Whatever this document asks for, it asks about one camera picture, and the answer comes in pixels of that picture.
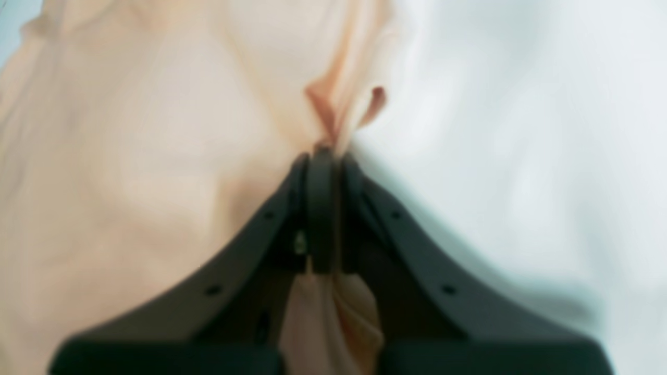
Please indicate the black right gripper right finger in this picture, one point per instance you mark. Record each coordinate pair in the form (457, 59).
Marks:
(436, 317)

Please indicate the peach T-shirt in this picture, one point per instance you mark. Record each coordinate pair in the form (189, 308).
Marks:
(139, 136)

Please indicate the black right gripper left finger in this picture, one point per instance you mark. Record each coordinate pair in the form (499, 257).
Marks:
(226, 318)

